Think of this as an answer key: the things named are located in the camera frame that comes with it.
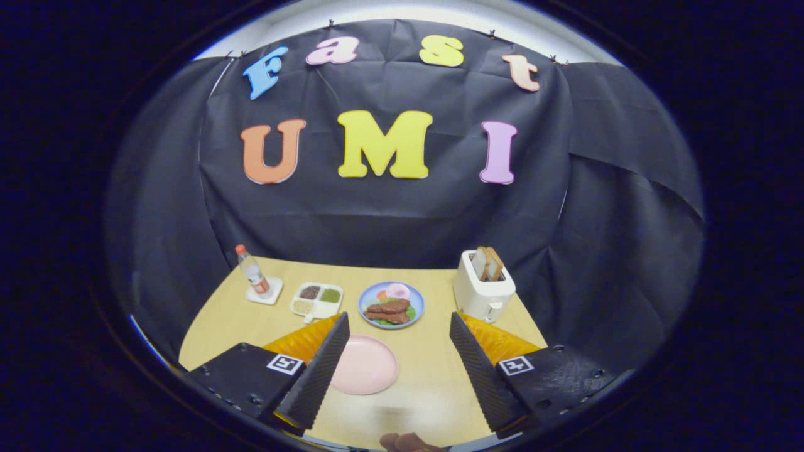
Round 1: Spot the blue food plate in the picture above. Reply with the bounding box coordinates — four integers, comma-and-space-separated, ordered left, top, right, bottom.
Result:
357, 281, 425, 330

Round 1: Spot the white square coaster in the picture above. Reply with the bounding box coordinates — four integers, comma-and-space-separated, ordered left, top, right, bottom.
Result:
245, 277, 284, 306

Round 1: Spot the pink round plate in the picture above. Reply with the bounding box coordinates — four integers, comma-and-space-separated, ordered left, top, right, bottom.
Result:
330, 335, 400, 396

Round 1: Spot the white toaster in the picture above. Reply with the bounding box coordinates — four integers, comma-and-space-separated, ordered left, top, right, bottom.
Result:
453, 250, 517, 324

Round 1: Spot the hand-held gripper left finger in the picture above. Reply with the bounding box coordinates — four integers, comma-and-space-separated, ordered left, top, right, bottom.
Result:
185, 312, 351, 434

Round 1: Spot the white divided tray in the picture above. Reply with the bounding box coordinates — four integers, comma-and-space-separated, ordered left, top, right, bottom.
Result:
290, 282, 344, 324

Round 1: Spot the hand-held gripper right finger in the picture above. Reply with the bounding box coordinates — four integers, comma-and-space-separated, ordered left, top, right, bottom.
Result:
449, 312, 619, 440

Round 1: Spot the clear plastic water bottle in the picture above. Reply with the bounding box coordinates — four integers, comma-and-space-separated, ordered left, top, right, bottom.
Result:
235, 244, 271, 294

